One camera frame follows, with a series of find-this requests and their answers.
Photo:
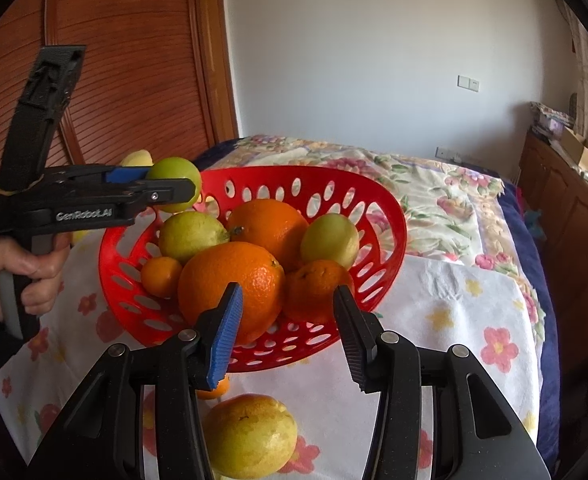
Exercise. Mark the white fruit-print cloth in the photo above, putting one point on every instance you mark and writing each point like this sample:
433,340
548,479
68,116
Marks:
423,310

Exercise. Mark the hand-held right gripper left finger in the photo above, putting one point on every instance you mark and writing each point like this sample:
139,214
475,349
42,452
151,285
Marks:
224,340

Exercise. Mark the patterned beige curtain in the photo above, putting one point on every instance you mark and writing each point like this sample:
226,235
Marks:
584,75

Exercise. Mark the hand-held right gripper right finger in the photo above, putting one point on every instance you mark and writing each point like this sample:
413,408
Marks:
354,350

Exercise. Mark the white wall switch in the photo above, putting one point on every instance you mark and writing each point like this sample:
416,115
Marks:
467,83

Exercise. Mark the bumpy mandarin orange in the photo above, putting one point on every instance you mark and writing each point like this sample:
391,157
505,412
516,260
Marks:
316,285

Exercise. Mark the large yellow-orange citrus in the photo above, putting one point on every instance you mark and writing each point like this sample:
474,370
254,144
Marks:
251,435

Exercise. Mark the green apple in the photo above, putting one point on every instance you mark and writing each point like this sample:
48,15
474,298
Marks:
176,172

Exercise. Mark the small tangerine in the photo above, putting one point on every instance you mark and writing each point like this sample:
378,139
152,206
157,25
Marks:
160,276
221,393

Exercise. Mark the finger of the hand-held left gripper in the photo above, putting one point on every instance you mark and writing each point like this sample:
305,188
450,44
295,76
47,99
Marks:
124,175
164,194

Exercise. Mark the cardboard box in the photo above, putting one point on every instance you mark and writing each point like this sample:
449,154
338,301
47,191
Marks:
578,152

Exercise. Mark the wooden wardrobe door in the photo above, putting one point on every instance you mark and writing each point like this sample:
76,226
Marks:
134,60

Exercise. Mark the floral bed blanket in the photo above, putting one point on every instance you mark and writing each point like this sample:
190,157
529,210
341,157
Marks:
423,190

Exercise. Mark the red perforated plastic basket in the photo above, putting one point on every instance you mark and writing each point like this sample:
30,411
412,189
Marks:
274,363

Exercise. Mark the pile of folded cloths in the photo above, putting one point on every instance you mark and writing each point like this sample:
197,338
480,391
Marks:
548,117

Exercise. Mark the yellow plush toy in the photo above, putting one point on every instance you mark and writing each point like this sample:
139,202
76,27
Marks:
136,158

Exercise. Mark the large orange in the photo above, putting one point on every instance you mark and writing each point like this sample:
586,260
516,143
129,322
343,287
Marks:
234,265
269,225

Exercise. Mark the yellow-green round fruit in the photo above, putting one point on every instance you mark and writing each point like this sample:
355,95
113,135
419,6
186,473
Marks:
330,240

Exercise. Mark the person's left hand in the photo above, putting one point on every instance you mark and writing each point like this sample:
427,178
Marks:
19,270

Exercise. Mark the white wall outlet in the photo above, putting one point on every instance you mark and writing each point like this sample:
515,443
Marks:
450,153

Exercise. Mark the yellow lemon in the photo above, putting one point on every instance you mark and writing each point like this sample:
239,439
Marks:
191,235

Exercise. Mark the wooden cabinet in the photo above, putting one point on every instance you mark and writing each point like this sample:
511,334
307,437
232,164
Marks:
563,220

